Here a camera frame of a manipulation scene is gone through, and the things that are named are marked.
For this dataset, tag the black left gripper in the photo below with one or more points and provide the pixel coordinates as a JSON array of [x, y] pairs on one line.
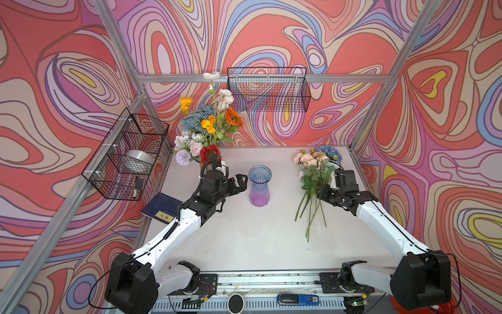
[[241, 186]]

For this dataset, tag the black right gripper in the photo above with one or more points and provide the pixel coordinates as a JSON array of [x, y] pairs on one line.
[[321, 193]]

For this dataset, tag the purple blue glass vase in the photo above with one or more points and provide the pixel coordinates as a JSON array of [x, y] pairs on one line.
[[260, 177]]

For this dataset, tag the red flower with leaf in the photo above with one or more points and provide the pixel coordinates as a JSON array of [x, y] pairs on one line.
[[206, 153]]

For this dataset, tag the orange sunflower stem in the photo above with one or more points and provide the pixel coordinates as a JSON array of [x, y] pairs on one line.
[[232, 118]]

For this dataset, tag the white poppy stem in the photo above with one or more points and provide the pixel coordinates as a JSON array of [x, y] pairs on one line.
[[222, 98]]

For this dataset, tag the orange poppy stem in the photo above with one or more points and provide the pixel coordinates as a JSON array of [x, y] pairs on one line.
[[186, 107]]

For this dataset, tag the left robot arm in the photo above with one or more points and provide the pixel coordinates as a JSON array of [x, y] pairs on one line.
[[136, 281]]

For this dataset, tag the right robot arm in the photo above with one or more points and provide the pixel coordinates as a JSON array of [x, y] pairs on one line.
[[422, 277]]

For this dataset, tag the mixed flower bouquet pile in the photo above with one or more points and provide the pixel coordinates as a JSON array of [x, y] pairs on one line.
[[317, 166]]

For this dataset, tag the dark blue notebook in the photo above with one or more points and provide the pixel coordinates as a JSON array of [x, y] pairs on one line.
[[162, 208]]

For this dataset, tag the white tape roll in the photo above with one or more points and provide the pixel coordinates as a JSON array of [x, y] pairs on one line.
[[138, 161]]

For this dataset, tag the blue black device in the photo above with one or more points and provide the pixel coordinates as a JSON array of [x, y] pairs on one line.
[[285, 299]]

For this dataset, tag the round black speaker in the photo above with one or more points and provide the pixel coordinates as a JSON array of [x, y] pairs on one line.
[[236, 304]]

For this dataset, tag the red pen cup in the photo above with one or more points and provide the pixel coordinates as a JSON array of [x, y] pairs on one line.
[[443, 308]]

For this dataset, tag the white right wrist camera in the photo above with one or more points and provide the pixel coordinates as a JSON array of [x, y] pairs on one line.
[[337, 176]]

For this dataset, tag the black wire basket back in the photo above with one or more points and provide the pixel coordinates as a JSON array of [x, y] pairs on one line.
[[269, 89]]

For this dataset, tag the black wire basket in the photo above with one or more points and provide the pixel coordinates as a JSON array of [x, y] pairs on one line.
[[106, 173], [269, 89]]

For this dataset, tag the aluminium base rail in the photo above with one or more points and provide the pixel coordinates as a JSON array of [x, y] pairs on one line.
[[260, 290]]

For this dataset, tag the black wire basket left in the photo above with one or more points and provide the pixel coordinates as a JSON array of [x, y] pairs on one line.
[[106, 173]]

